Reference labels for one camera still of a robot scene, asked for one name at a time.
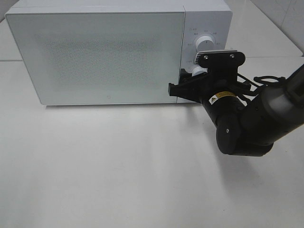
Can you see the white microwave oven body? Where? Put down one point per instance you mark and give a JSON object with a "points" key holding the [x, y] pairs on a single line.
{"points": [[201, 17]]}

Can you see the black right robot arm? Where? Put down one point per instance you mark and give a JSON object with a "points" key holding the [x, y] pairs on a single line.
{"points": [[249, 115]]}

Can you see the white microwave knob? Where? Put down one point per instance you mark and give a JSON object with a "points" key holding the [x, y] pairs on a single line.
{"points": [[198, 70], [204, 43]]}

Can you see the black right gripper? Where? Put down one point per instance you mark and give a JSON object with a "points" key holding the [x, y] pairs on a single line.
{"points": [[220, 93]]}

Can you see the white microwave door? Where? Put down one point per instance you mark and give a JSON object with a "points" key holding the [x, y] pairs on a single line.
{"points": [[94, 59]]}

